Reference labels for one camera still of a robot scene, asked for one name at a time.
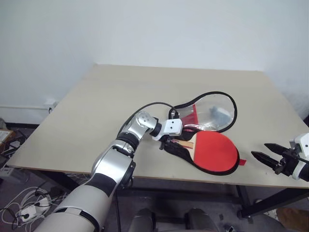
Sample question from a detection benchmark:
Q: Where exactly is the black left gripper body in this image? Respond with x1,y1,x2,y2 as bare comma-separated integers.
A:
158,133,184,151

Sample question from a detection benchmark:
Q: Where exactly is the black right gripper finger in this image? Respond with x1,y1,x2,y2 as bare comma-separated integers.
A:
264,143,291,156
251,150,281,170

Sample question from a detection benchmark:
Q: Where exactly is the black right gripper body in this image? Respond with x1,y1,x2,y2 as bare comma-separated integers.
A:
274,147,302,177

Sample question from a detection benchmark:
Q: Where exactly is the red table tennis paddle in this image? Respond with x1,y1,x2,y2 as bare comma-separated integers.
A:
178,131,239,174

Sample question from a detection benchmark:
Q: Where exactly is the black red transparent paddle case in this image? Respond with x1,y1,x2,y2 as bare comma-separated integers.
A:
163,91,247,176

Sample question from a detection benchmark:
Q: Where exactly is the brown floor object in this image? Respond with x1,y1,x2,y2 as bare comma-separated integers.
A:
276,207,309,227

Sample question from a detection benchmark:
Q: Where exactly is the dark rounded shape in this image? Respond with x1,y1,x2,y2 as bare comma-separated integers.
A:
130,208,157,232
184,208,220,232

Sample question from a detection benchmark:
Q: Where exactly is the brown cardboard box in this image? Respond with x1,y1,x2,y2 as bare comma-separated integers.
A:
0,129,13,147

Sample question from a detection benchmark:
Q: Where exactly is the grey flat floor device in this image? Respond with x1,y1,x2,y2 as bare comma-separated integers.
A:
0,167,14,179

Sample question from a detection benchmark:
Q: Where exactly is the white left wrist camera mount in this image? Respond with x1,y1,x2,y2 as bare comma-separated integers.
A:
152,118,183,141

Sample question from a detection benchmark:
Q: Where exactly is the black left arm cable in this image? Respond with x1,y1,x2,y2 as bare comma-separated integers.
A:
120,101,181,136

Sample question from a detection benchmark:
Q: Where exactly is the black metal table frame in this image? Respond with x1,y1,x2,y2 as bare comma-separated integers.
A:
36,169,309,219

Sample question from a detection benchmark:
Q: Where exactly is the white wall socket box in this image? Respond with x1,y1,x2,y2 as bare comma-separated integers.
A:
44,97,59,115

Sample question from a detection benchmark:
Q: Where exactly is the white wall cable duct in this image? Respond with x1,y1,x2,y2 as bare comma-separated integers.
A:
0,104,50,112

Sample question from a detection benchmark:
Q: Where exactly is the white power strip with cables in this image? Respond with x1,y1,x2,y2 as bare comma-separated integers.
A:
0,186,70,227

